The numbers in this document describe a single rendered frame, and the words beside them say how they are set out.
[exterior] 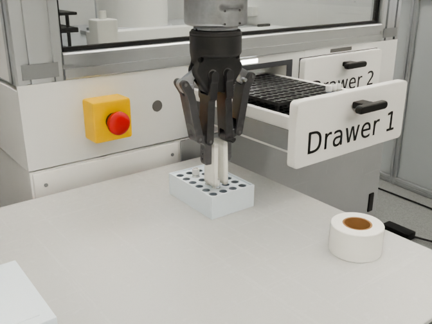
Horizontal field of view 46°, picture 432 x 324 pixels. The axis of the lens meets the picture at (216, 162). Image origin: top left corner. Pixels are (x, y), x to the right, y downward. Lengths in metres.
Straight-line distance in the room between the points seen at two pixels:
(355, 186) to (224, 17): 0.91
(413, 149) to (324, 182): 1.58
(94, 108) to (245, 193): 0.29
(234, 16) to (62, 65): 0.32
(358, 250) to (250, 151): 0.54
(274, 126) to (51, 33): 0.39
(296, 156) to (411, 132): 2.14
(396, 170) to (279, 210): 2.23
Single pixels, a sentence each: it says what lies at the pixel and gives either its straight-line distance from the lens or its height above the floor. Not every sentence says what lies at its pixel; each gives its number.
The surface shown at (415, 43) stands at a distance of 2.87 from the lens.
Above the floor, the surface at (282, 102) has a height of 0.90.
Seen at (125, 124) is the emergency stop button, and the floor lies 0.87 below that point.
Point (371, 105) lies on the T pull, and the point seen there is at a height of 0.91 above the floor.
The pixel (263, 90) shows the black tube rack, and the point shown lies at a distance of 1.01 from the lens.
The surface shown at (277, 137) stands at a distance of 0.86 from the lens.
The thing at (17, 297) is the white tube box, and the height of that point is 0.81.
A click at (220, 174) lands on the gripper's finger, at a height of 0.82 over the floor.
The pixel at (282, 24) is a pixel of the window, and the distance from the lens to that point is 1.19.
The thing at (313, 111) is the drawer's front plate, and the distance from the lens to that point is 0.82.
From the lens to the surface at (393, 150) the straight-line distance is 3.00.
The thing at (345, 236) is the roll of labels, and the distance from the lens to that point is 0.69.
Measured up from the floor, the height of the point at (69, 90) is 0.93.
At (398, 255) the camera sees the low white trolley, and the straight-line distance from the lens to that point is 0.73.
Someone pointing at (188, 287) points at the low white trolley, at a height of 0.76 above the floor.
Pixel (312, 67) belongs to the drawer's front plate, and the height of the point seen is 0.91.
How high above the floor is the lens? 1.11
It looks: 20 degrees down
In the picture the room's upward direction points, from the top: straight up
